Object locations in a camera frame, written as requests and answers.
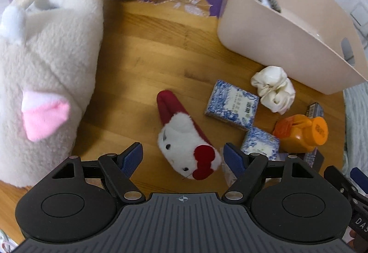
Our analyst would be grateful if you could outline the blue white tissue pack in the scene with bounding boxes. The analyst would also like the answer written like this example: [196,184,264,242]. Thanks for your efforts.
[241,127,279,160]
[205,79,259,131]

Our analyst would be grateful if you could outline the white scrunchie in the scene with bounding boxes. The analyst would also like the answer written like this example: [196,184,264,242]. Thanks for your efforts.
[251,66,296,115]

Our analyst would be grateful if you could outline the red white kitty plush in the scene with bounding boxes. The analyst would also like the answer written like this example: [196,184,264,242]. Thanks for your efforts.
[157,90,221,181]

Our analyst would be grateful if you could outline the beige plastic storage bin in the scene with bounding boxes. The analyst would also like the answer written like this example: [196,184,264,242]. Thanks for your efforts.
[218,0,367,95]

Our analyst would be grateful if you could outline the orange plastic bottle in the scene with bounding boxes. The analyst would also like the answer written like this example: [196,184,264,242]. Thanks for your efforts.
[273,114,329,154]

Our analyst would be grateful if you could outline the large cream plush toy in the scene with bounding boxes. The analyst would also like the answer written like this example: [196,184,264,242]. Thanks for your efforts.
[1,0,104,188]

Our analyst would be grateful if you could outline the light blue quilted cloth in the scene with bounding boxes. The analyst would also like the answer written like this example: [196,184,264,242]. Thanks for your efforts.
[342,82,368,176]

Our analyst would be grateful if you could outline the clear plastic barcode packet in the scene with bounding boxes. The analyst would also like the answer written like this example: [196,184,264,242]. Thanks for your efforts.
[220,147,237,187]

